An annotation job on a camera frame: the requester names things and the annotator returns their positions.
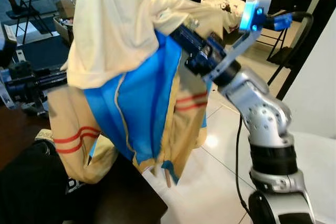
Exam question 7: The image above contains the black metal chair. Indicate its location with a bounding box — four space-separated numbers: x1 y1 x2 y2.
257 0 297 67

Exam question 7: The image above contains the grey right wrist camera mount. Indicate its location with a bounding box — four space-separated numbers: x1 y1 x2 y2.
202 0 274 83

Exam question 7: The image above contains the black garment white print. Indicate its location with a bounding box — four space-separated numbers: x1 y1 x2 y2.
0 137 121 224

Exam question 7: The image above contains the black door frame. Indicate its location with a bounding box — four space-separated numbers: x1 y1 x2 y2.
268 0 336 101

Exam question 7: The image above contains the black folding chair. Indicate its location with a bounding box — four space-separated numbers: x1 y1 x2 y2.
10 0 53 38

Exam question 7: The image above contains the large open cardboard box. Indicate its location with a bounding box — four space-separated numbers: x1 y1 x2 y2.
52 17 74 44

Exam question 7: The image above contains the closed cardboard box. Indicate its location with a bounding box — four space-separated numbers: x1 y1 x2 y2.
57 0 77 17

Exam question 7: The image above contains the yellow and blue jacket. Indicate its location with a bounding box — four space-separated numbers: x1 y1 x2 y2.
47 0 247 185

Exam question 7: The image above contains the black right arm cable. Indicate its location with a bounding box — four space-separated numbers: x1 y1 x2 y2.
234 10 316 217

